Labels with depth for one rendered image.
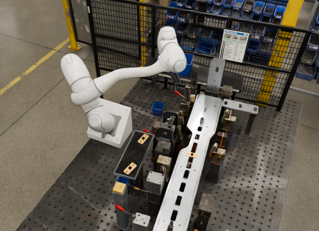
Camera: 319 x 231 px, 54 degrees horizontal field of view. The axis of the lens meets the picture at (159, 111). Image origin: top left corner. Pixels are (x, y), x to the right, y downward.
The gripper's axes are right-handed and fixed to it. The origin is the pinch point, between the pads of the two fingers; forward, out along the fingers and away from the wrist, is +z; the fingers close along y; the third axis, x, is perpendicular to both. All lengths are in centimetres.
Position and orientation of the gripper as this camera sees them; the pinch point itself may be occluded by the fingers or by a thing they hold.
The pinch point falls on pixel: (164, 86)
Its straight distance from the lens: 202.2
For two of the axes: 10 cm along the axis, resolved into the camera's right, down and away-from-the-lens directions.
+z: -0.2, 7.2, 6.9
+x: 2.9, -6.6, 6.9
